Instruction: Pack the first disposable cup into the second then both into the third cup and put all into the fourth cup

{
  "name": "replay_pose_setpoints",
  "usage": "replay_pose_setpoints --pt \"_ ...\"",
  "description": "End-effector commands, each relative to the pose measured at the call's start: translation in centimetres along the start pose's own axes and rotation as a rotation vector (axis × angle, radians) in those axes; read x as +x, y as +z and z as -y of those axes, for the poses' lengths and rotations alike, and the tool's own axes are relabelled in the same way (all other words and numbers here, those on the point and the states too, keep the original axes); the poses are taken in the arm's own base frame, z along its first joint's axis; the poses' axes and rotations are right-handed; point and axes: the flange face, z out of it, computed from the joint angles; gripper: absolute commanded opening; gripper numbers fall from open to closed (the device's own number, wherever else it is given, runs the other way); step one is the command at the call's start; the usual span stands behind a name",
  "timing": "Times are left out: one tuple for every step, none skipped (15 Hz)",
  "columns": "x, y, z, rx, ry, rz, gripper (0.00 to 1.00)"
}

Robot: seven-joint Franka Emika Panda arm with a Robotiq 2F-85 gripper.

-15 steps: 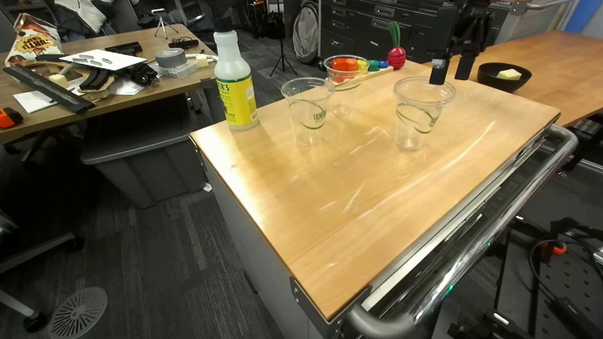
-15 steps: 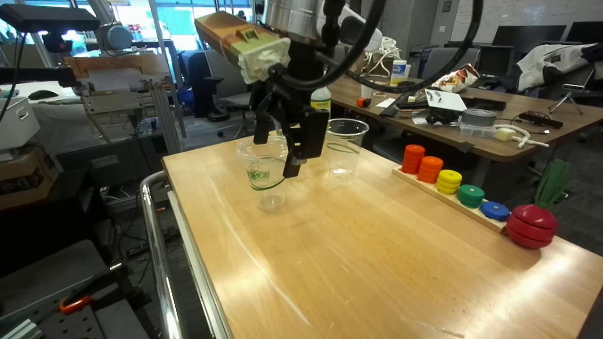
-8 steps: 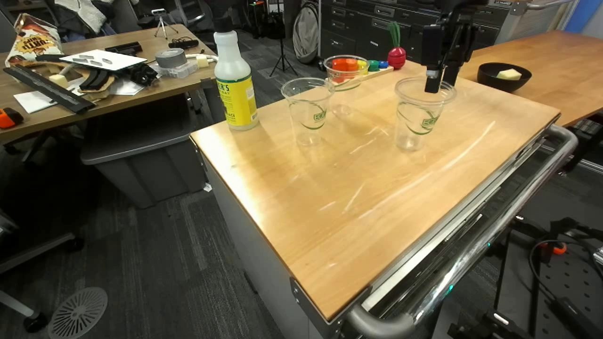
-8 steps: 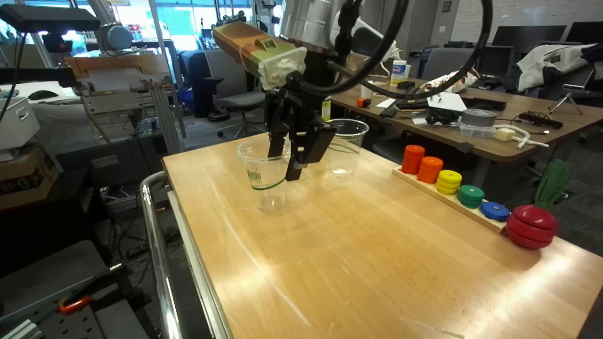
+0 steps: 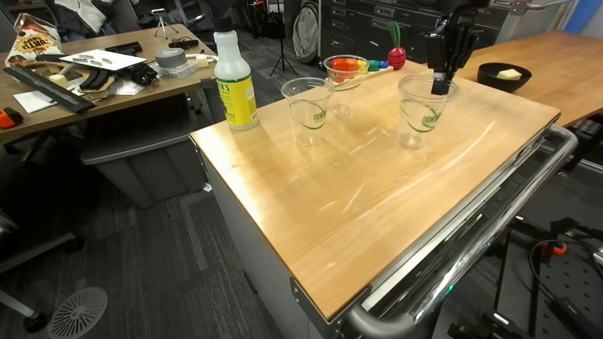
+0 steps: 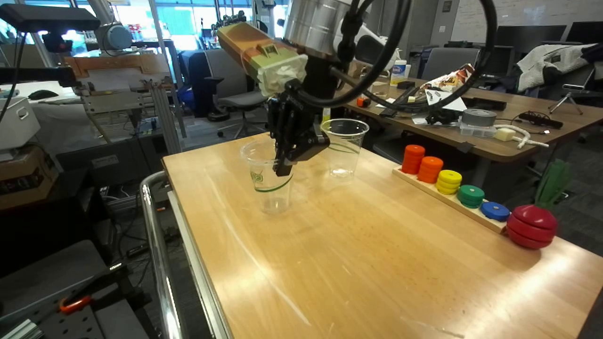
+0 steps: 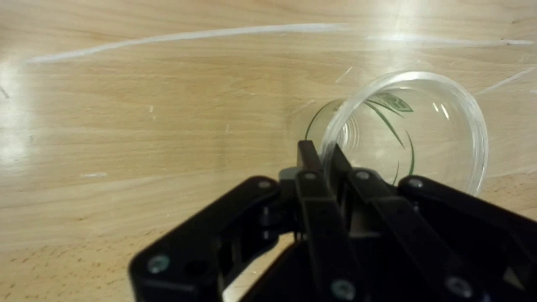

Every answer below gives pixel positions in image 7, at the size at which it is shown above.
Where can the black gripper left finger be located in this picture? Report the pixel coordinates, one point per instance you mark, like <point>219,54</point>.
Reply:
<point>316,235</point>

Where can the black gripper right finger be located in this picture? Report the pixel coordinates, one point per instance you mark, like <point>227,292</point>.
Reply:
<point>426,240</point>

